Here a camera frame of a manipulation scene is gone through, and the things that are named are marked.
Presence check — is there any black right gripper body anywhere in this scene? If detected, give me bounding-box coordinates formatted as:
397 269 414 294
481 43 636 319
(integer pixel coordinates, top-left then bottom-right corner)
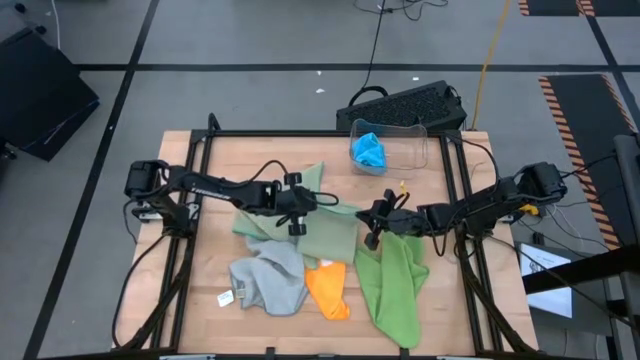
364 188 429 251

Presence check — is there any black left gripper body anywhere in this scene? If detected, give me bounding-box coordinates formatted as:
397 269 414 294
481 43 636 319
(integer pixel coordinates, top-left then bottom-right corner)
259 172 307 237

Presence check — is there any sage green microfiber towel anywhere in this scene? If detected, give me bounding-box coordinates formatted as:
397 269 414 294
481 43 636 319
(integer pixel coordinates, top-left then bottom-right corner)
232 161 326 242

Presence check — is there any blue microfiber towel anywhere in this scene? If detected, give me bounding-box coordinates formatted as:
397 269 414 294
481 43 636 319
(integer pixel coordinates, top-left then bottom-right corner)
350 132 389 176

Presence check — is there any grey microfiber towel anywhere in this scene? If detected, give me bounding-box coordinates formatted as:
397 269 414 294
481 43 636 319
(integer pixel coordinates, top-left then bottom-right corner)
228 237 310 317

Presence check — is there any bright green microfiber towel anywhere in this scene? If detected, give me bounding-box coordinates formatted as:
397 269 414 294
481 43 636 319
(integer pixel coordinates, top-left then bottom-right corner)
354 230 430 350

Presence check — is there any orange microfiber towel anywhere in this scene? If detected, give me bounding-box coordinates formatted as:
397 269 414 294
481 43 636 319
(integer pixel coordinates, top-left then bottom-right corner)
304 259 351 321

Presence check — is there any clear plastic bin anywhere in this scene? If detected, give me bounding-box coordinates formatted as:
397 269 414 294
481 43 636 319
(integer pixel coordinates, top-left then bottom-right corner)
348 118 430 177

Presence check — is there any black perforated box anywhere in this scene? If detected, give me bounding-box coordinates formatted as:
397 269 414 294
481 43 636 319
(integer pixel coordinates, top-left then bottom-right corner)
335 79 468 132

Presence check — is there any black bar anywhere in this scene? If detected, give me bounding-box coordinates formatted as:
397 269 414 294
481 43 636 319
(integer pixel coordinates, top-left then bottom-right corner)
522 244 640 295

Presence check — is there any black hazard-striped floor mat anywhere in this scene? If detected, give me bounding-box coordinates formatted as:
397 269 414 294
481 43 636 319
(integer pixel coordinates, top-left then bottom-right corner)
538 73 640 251
518 0 640 18

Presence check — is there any black case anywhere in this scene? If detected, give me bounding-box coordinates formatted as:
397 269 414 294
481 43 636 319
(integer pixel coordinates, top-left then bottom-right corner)
0 27 100 162

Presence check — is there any black metal table frame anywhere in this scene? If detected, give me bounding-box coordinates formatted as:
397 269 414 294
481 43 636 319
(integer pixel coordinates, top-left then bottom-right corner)
112 113 539 360

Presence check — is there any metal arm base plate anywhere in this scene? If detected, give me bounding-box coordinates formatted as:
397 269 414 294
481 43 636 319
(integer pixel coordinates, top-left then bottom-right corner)
132 202 201 224

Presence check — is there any black floor cable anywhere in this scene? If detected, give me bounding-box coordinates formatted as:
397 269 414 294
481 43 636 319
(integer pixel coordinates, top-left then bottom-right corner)
348 0 450 107

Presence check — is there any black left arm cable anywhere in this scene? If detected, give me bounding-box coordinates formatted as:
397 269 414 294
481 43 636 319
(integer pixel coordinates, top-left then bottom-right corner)
112 232 169 347

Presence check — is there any yellow cable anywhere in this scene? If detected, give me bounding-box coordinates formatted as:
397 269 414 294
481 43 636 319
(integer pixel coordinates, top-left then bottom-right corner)
469 0 512 131

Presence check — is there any black post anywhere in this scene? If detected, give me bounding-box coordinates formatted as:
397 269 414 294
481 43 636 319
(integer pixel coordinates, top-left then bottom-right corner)
613 133 640 360

